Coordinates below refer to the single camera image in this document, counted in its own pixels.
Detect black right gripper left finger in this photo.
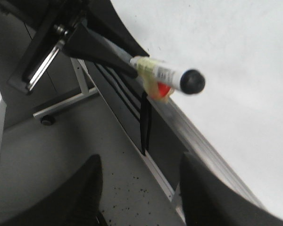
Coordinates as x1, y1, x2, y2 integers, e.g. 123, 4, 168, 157
0, 154, 103, 226

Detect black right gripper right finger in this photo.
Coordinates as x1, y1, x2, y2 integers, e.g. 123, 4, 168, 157
180, 153, 283, 226

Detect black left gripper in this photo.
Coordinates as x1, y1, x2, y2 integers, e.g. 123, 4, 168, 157
8, 0, 149, 95

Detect white whiteboard marker with tape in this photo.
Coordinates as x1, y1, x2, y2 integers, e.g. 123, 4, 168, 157
130, 56, 206, 103

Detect grey whiteboard stand leg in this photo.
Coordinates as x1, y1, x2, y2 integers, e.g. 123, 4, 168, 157
33, 58, 98, 125

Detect white whiteboard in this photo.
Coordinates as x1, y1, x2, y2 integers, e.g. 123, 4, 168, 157
112, 0, 283, 219

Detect black hanging strap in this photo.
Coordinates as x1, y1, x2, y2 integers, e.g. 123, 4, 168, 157
140, 91, 152, 156

